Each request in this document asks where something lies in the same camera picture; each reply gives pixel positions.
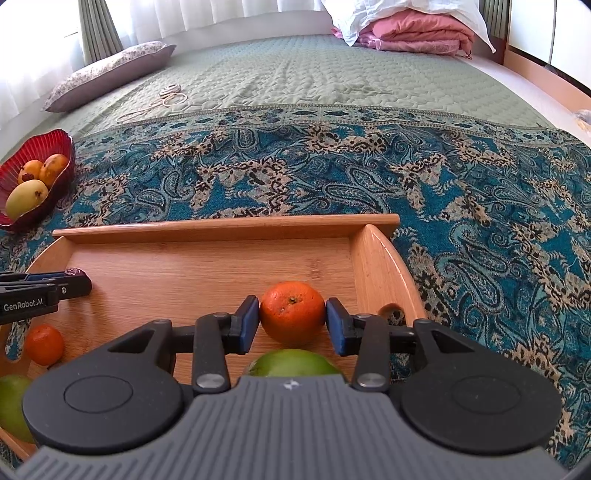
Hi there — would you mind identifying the white pillow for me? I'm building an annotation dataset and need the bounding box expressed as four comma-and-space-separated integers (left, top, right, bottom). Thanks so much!
321, 0, 497, 54

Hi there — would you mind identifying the tangerine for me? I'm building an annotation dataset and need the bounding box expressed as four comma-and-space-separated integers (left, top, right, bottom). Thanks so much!
259, 281, 327, 348
24, 324, 65, 367

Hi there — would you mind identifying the green quilted bedspread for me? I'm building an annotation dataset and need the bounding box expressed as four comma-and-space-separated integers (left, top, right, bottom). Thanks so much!
46, 34, 555, 139

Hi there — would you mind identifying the yellow-green mango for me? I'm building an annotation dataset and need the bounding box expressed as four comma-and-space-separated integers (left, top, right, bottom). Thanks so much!
6, 179, 49, 221

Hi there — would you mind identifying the beige looped cord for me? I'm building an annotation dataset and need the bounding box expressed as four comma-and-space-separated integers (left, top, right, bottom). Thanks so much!
115, 85, 188, 123

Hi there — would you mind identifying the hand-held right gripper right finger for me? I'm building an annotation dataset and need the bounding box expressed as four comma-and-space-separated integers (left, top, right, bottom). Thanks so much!
326, 298, 481, 393

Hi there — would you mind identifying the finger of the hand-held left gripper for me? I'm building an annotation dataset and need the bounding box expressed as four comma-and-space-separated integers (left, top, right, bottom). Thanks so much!
25, 270, 92, 302

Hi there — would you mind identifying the orange-yellow mango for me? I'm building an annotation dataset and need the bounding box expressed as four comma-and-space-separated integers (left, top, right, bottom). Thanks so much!
39, 154, 70, 188
17, 159, 44, 184

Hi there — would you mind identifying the white wardrobe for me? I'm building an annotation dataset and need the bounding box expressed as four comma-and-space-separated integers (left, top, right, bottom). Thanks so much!
503, 0, 591, 100

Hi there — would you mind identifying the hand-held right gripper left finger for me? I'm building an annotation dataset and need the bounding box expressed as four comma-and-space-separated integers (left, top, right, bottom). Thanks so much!
107, 295, 260, 394

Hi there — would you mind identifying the pink folded blanket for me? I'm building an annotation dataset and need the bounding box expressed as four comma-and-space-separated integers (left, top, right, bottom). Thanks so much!
331, 10, 475, 57

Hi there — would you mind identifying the teal paisley blanket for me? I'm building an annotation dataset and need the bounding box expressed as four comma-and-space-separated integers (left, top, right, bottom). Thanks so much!
0, 108, 591, 467

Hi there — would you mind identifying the wooden tray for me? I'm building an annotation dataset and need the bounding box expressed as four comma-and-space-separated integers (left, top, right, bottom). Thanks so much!
0, 213, 428, 462

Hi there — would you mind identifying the large green apple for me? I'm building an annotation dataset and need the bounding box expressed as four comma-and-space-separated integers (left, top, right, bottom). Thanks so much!
247, 349, 345, 378

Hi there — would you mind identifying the floral pillow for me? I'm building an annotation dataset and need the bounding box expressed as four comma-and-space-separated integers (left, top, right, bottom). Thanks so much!
44, 41, 177, 113

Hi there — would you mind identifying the green curtain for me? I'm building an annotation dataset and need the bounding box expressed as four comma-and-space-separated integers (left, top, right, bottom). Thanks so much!
78, 0, 124, 65
480, 0, 509, 40

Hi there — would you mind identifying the red bowl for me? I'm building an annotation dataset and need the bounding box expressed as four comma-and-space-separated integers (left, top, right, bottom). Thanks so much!
0, 128, 76, 232

